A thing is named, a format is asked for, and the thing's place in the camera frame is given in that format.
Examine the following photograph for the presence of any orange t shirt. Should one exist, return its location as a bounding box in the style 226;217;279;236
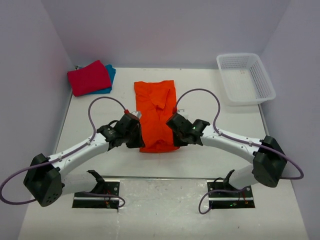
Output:
134;80;179;154

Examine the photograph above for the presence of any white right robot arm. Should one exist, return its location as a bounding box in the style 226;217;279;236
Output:
166;113;287;197

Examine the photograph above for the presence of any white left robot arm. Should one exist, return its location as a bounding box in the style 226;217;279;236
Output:
23;111;145;207

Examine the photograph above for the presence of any folded blue t shirt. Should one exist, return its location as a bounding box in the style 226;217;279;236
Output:
89;64;116;95

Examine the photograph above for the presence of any folded red t shirt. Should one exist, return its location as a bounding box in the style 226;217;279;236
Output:
67;60;112;97

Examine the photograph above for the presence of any white plastic basket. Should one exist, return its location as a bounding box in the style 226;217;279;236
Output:
216;53;276;106

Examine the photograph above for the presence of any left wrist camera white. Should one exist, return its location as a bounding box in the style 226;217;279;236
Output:
124;109;142;119

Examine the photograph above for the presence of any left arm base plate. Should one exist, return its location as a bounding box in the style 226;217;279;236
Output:
72;170;125;211

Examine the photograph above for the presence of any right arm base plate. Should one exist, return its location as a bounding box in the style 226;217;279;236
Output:
207;170;256;210

